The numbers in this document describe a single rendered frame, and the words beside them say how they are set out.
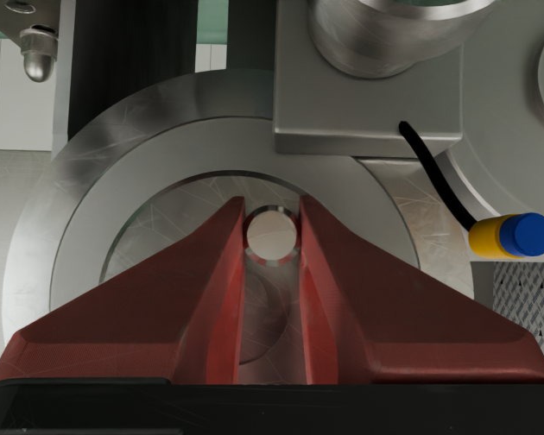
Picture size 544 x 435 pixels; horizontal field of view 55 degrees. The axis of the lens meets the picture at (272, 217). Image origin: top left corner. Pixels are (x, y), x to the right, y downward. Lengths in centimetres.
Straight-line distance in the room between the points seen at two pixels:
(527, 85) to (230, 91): 10
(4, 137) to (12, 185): 271
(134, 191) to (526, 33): 14
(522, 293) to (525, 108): 21
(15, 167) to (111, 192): 40
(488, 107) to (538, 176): 3
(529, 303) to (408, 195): 22
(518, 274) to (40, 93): 302
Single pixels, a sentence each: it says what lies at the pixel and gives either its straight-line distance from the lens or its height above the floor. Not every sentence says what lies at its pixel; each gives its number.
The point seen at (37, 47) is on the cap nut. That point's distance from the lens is 56.
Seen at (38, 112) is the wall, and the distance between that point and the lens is 322.
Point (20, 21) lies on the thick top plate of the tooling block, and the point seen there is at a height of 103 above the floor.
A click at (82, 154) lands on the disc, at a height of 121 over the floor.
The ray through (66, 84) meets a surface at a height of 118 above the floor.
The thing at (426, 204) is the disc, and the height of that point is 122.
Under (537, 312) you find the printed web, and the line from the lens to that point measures 37.
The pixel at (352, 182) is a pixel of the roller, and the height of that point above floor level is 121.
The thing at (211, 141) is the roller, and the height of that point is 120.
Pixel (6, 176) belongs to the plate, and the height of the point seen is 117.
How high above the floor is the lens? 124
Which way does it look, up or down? 4 degrees down
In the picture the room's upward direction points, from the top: 178 degrees counter-clockwise
